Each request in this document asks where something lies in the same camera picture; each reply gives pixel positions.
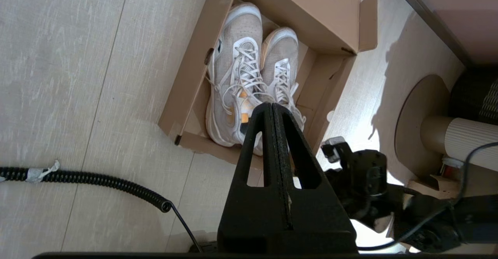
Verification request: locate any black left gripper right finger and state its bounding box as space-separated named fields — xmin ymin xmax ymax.
xmin=272 ymin=103 xmax=355 ymax=234

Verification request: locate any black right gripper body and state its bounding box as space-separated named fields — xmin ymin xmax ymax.
xmin=325 ymin=170 xmax=413 ymax=232

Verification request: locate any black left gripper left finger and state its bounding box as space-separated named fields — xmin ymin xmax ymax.
xmin=220 ymin=103 xmax=290 ymax=232

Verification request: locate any white mesh sneaker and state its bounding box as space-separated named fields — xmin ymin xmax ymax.
xmin=205 ymin=2 xmax=274 ymax=147
xmin=255 ymin=27 xmax=307 ymax=157

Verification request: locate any cardboard shoe box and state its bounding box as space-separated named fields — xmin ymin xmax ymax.
xmin=158 ymin=0 xmax=379 ymax=170

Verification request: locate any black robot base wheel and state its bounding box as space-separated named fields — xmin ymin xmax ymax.
xmin=189 ymin=240 xmax=218 ymax=253

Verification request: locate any dark woven basket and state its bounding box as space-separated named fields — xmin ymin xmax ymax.
xmin=449 ymin=68 xmax=498 ymax=126

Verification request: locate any pink cabinet dark trim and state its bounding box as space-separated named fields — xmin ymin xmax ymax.
xmin=387 ymin=0 xmax=498 ymax=67

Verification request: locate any black right wrist camera unit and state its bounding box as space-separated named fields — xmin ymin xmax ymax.
xmin=321 ymin=136 xmax=389 ymax=201

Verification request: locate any beige ribbed pedestal brown base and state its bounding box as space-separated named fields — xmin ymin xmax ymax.
xmin=395 ymin=74 xmax=498 ymax=179

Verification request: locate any black corrugated cable conduit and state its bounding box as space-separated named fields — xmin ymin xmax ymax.
xmin=0 ymin=160 xmax=203 ymax=252

